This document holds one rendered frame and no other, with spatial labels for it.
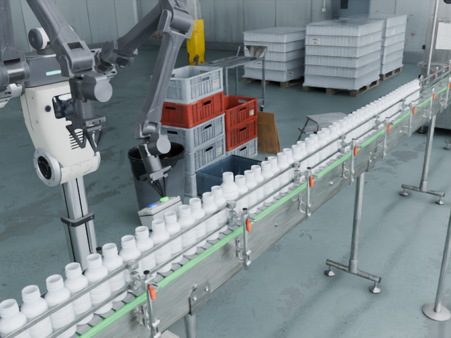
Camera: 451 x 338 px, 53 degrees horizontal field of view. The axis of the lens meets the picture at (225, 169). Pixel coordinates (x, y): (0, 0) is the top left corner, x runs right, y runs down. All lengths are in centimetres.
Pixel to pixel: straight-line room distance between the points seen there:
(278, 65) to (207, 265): 746
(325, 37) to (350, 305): 591
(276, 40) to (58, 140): 728
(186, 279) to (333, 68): 697
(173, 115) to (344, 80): 460
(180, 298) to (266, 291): 155
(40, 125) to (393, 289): 231
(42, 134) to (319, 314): 187
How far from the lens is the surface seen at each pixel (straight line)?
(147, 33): 169
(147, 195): 355
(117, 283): 132
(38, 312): 119
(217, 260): 159
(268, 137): 521
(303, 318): 281
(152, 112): 157
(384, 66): 959
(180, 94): 397
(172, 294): 146
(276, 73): 888
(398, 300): 306
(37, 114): 177
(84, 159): 186
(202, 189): 230
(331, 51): 818
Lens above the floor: 181
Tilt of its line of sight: 22 degrees down
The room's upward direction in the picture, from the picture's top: 2 degrees counter-clockwise
